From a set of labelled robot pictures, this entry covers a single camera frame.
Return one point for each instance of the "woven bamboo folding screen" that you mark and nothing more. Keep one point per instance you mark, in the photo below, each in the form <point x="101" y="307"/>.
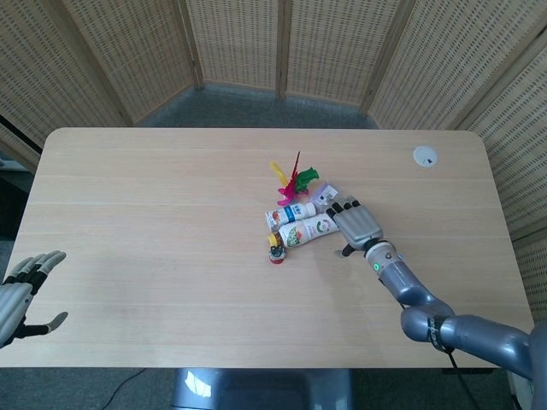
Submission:
<point x="273" y="55"/>

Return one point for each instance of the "small red yellow toy figure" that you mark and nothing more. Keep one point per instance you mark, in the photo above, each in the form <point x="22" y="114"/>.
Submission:
<point x="275" y="249"/>

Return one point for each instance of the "blue-grey robot torso base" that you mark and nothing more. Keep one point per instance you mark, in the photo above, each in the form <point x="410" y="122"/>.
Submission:
<point x="261" y="388"/>

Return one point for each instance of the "dark cabinet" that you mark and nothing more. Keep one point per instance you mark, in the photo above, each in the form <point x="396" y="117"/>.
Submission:
<point x="10" y="200"/>

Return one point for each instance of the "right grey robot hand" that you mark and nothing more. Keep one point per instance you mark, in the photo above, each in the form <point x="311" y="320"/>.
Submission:
<point x="357" y="224"/>

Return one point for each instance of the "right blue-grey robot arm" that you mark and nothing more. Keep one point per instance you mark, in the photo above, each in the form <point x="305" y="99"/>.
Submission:
<point x="444" y="307"/>

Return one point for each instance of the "white tube with blue label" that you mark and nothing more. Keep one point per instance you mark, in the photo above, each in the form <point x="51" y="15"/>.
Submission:
<point x="292" y="213"/>

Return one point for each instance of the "colourful feather shuttlecock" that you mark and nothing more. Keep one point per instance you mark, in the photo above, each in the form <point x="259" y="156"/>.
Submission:
<point x="293" y="181"/>

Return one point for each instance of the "white tube with green label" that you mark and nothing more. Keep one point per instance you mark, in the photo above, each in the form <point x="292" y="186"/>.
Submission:
<point x="308" y="231"/>

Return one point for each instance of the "small purple white box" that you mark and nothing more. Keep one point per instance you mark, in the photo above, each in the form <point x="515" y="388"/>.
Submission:
<point x="325" y="196"/>

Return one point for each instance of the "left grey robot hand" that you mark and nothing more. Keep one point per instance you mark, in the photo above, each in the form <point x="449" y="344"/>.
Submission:
<point x="17" y="285"/>

